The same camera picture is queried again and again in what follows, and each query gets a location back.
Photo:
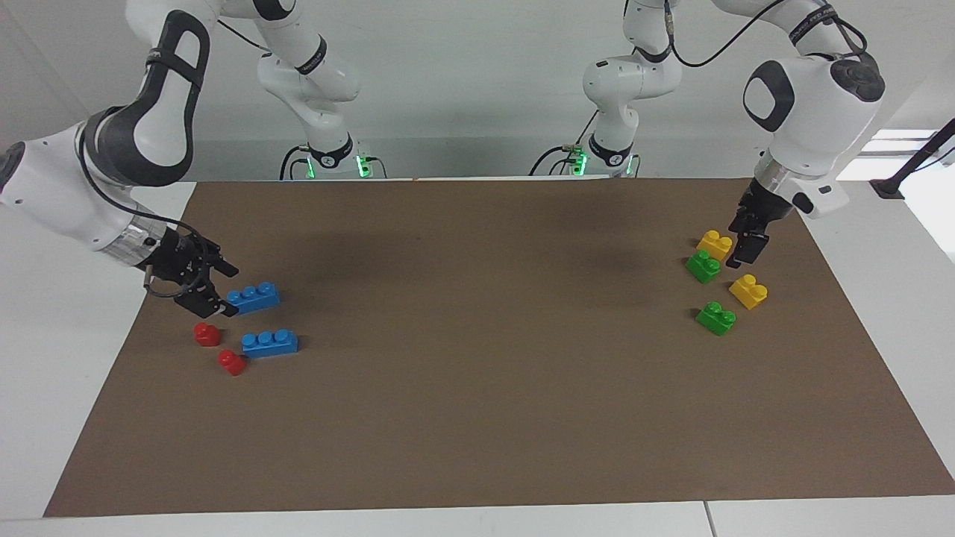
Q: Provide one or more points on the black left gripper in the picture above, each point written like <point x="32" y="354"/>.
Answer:
<point x="761" y="209"/>

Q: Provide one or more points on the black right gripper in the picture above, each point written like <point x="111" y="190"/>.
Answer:
<point x="183" y="261"/>

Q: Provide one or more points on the green two-stud toy brick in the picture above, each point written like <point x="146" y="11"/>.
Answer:
<point x="702" y="268"/>
<point x="716" y="321"/>

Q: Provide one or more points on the blue three-stud toy brick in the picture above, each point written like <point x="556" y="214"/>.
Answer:
<point x="268" y="345"/>
<point x="257" y="298"/>

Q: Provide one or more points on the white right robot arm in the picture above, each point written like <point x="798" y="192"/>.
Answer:
<point x="45" y="194"/>

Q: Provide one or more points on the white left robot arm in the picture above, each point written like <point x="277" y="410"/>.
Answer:
<point x="813" y="112"/>

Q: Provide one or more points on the yellow two-stud toy brick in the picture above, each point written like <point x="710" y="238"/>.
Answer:
<point x="715" y="246"/>
<point x="747" y="293"/>

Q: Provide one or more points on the small red toy brick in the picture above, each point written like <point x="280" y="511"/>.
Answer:
<point x="207" y="335"/>
<point x="231" y="364"/>

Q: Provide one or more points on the brown table mat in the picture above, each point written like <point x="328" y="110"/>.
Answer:
<point x="485" y="410"/>

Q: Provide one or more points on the black angled camera stand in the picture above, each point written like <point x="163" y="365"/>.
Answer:
<point x="888" y="186"/>

